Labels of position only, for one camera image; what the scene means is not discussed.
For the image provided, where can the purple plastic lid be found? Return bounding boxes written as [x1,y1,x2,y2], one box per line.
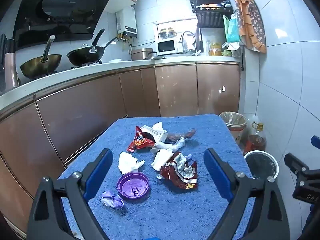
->
[117,172,150,200]

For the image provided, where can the brown kitchen cabinets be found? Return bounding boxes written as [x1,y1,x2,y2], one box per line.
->
[0,62,242,233]

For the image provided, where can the glass pot with orange lid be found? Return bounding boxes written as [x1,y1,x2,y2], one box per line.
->
[159,27,178,40]

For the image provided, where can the metal faucet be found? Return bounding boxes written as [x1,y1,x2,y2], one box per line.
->
[179,31,198,55]

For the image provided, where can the lavender wrapper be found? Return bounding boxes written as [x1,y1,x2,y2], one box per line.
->
[101,190,125,208]

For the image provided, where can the blue towel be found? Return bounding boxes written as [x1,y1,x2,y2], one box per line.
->
[57,114,255,240]

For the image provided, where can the black wok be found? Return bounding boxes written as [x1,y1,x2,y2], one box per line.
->
[66,28,118,67]

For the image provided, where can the white water heater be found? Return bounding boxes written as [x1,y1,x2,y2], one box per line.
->
[116,5,138,38]

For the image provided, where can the brown wrapper piece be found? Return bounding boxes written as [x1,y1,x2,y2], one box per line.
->
[166,129,197,143]

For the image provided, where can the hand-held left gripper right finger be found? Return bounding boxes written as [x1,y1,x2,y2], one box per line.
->
[203,148,290,240]

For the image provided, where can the bag of green vegetables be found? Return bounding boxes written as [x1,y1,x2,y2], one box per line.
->
[221,49,243,57]

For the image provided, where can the white plastic wrapper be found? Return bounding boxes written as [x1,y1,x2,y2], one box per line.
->
[151,149,175,172]

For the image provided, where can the white microwave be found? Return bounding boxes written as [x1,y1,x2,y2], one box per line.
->
[157,39,184,55]

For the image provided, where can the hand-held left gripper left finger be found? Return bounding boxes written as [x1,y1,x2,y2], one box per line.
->
[26,148,118,240]

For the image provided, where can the white kitchen countertop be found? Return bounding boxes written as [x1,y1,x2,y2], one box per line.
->
[0,54,242,110]

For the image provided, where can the white-rimmed black bin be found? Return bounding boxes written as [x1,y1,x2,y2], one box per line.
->
[244,150,279,180]

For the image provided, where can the brass-coloured wok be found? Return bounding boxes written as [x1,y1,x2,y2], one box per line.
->
[20,35,63,79]

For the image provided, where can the cooking oil bottle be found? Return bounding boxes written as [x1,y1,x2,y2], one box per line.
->
[243,122,267,155]

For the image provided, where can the gas stove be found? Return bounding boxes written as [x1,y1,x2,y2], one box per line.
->
[70,60,103,68]

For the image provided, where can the brown and orange apron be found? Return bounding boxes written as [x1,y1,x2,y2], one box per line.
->
[230,0,267,53]

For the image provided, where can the pink cylinder container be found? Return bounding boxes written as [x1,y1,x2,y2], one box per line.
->
[5,52,19,88]

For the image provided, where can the black storage rack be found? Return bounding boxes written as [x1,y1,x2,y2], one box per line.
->
[187,0,234,28]

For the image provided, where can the white plastic bag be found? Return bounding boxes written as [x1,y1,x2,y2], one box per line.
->
[222,41,240,51]

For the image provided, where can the dark red snack wrapper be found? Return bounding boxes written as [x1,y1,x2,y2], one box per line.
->
[156,151,198,190]

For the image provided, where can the black range hood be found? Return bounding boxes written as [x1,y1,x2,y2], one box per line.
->
[12,0,115,49]

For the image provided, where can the beige bin with plastic liner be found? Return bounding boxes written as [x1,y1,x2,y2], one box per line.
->
[219,112,248,144]

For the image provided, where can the blue-green plastic bag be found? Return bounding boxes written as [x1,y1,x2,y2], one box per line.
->
[223,14,241,43]

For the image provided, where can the yellow jar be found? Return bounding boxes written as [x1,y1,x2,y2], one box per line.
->
[209,41,222,56]

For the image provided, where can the white printed paper packet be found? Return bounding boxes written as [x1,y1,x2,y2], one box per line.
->
[140,122,167,143]

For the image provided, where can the clear plastic bottle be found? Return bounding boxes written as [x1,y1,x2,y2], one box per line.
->
[246,115,262,137]

